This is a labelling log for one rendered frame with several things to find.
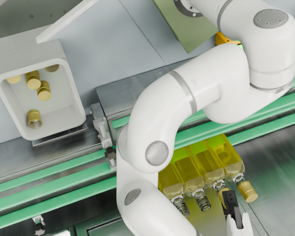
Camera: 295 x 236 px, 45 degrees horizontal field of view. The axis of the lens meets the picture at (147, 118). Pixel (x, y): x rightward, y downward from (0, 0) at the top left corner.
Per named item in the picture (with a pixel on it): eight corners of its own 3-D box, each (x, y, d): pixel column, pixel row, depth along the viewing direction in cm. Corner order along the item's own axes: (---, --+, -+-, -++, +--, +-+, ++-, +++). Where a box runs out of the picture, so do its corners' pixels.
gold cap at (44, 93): (33, 82, 93) (35, 92, 90) (47, 78, 93) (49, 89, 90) (37, 92, 95) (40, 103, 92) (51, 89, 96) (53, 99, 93)
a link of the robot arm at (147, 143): (161, 73, 69) (95, 110, 66) (184, 67, 56) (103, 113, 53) (193, 134, 71) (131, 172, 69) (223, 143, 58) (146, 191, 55)
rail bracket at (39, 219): (33, 204, 109) (39, 244, 100) (25, 192, 104) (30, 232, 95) (46, 200, 109) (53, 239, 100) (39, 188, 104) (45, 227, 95)
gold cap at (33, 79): (22, 70, 89) (24, 81, 86) (36, 66, 90) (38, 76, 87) (27, 81, 92) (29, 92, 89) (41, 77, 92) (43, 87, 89)
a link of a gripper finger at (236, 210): (244, 243, 80) (238, 230, 86) (242, 212, 79) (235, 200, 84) (239, 244, 80) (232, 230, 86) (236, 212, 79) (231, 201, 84)
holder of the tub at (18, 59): (29, 133, 106) (32, 151, 101) (-10, 57, 86) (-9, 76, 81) (85, 114, 109) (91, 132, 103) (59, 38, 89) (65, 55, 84)
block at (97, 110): (94, 128, 104) (100, 145, 100) (87, 105, 98) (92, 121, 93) (106, 124, 105) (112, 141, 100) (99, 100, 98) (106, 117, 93)
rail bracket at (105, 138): (101, 149, 101) (114, 183, 93) (88, 106, 89) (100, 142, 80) (112, 145, 101) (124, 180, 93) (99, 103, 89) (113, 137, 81)
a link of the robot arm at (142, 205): (235, 203, 62) (202, 183, 76) (155, 113, 58) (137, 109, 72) (167, 273, 60) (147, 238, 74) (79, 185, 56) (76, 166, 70)
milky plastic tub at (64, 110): (22, 121, 102) (25, 143, 96) (-12, 58, 86) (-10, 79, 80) (82, 103, 105) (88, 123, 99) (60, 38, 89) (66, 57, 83)
